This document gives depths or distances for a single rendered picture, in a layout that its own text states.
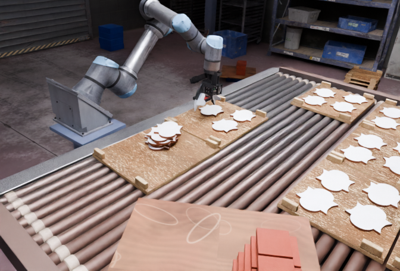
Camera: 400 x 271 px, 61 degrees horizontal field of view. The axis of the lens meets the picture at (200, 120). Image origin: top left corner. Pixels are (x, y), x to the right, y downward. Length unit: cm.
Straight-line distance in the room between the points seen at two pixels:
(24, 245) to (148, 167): 50
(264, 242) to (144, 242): 33
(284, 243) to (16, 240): 75
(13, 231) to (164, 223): 46
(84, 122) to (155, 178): 56
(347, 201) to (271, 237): 64
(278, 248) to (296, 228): 29
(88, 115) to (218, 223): 95
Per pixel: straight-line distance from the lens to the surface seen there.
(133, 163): 138
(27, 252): 110
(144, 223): 97
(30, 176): 144
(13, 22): 623
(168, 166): 135
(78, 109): 167
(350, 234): 121
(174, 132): 144
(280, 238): 75
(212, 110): 178
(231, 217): 99
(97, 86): 172
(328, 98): 217
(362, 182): 146
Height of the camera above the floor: 172
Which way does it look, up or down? 28 degrees down
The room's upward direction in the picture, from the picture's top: 3 degrees clockwise
